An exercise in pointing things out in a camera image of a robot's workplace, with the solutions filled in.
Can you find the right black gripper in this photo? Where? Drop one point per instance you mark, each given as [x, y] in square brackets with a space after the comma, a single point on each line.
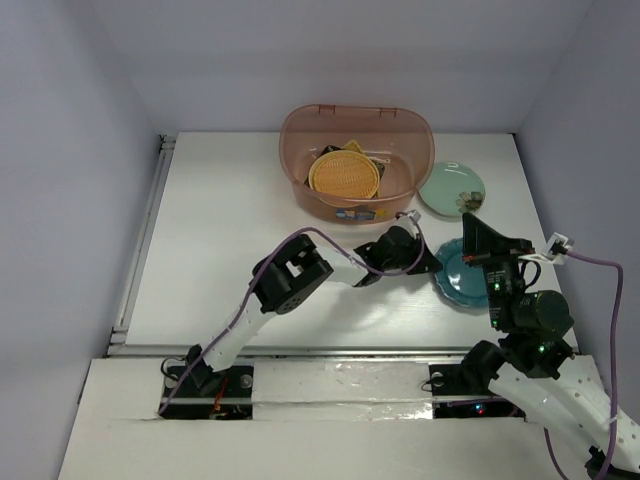
[483, 245]

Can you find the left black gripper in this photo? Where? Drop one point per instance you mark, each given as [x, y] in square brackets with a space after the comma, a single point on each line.
[428, 266]

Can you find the teal scalloped plate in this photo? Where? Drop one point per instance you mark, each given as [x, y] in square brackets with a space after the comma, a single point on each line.
[461, 284]

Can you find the light green floral plate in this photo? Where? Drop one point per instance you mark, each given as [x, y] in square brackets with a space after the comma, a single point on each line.
[453, 189]

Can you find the black square floral plate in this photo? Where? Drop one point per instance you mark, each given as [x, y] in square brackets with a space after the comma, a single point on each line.
[330, 149]

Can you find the yellow round plate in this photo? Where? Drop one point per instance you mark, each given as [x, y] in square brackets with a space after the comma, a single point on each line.
[312, 175]

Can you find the round woven basket plate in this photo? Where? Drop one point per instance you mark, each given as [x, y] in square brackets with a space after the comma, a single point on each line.
[345, 175]

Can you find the fan-shaped woven plate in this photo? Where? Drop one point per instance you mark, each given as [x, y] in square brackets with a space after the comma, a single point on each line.
[380, 164]

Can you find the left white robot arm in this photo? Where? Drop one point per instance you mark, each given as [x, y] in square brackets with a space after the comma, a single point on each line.
[288, 276]

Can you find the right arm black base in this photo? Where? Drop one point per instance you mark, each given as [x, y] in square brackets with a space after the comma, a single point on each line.
[457, 380]

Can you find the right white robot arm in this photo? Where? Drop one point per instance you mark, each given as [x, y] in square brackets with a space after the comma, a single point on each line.
[532, 366]

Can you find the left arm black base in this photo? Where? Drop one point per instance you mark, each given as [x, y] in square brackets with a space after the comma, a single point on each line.
[231, 400]

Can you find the pink translucent plastic bin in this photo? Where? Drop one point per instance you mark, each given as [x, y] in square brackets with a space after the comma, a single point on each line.
[399, 136]

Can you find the white foam front board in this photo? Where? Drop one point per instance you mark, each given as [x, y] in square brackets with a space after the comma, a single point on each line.
[332, 419]

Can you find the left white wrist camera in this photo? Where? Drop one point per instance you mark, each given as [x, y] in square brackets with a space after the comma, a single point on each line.
[410, 217]

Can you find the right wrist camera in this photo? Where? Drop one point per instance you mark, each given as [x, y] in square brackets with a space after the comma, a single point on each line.
[555, 251]

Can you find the aluminium table rail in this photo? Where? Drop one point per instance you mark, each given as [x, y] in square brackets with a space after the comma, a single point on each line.
[120, 328]

